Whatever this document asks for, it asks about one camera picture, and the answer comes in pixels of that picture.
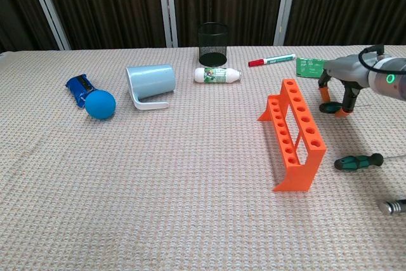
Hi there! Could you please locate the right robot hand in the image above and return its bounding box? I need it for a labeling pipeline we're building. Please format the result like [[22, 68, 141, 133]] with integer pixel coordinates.
[[318, 53, 378, 118]]

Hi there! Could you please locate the teal black handle screwdriver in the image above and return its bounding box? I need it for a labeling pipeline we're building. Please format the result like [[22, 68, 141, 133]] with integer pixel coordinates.
[[319, 102, 345, 114]]

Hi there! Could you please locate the orange test tube rack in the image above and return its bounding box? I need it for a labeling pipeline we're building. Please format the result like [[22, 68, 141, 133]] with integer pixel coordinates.
[[257, 78, 327, 193]]

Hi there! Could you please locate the green sachet packet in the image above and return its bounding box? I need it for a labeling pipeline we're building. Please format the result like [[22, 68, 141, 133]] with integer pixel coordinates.
[[296, 56, 329, 79]]

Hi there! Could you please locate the red-capped white marker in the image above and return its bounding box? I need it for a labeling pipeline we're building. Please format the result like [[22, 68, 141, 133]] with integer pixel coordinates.
[[247, 53, 296, 68]]

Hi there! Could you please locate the white bottle green label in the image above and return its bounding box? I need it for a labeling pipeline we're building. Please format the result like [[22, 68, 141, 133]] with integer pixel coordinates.
[[193, 67, 243, 84]]

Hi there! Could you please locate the black mesh pen cup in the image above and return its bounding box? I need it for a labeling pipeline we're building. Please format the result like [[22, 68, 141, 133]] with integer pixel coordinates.
[[197, 22, 230, 66]]

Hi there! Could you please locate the beige woven tablecloth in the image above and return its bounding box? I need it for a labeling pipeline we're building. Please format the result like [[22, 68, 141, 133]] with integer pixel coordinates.
[[0, 44, 406, 271]]

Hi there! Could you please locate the blue ball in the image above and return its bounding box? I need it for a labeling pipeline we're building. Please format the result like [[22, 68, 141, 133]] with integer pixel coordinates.
[[84, 90, 117, 121]]

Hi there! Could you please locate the blue snack wrapper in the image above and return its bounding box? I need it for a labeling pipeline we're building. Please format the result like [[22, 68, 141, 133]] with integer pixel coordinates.
[[65, 74, 98, 109]]

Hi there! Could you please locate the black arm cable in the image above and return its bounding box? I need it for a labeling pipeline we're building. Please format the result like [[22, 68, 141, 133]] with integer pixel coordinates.
[[358, 44, 386, 70]]

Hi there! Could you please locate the silver aluminium partition post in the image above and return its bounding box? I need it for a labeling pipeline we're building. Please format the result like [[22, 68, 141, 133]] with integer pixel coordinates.
[[25, 0, 71, 51], [274, 0, 302, 46], [157, 0, 179, 48]]

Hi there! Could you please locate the green black handle screwdriver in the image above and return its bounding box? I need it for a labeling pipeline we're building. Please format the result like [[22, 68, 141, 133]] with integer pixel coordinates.
[[334, 152, 406, 172]]

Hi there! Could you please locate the metal handle precision screwdriver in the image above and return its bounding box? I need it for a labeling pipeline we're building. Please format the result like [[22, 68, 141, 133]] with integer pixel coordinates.
[[378, 199, 406, 215]]

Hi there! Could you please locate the pale blue handled cup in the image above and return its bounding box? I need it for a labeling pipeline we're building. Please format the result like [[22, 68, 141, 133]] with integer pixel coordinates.
[[126, 63, 176, 111]]

